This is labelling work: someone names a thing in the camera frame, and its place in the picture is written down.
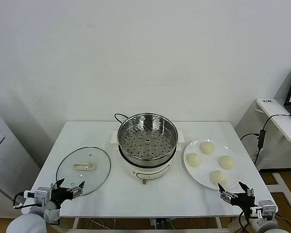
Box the perforated steel steamer basket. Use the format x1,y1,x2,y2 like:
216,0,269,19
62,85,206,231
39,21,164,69
111,112,185,166

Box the white metal table frame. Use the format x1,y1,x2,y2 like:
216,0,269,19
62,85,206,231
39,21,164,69
66,216,231,233

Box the white power strip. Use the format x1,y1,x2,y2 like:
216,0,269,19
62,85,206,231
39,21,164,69
149,218,170,230

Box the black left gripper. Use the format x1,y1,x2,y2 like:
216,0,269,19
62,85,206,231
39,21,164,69
49,178,85,205

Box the round white plate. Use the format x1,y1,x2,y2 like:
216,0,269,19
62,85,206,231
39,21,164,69
183,138,243,190

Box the white steamed baozi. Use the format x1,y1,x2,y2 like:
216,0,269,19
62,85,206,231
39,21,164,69
218,155,236,170
209,170,227,187
199,141,215,155
186,152,202,168

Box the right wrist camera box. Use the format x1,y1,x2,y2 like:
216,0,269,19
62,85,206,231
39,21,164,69
251,199,277,219

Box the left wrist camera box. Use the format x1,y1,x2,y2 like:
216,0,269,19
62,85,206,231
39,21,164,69
23,186,49,207

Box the thin cables under table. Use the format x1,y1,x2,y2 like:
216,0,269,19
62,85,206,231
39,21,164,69
188,218,218,230
86,218,117,230

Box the white side desk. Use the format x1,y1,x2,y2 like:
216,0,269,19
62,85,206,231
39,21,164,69
234,97,291,207

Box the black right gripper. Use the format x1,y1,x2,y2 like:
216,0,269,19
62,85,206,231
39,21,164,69
217,181,257,215

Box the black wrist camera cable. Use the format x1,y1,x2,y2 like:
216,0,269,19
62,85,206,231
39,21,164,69
238,210,251,233
13,191,28,210

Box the black left wrist camera cable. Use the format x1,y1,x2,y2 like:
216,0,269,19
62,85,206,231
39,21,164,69
13,191,28,210

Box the black laptop power adapter cable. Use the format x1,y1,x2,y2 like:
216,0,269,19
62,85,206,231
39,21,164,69
240,113,291,166

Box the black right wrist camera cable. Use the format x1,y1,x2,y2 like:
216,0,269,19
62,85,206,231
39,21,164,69
238,210,251,233

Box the white metal cabinet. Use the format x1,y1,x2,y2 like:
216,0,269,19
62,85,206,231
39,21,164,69
0,105,41,220

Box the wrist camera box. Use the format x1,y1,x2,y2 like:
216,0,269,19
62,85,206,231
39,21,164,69
251,199,277,219
23,186,49,207

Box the round glass pot lid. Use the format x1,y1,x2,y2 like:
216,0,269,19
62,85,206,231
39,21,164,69
56,146,112,197

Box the black cooker power cord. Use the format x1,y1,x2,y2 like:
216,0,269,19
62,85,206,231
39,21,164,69
114,113,129,125

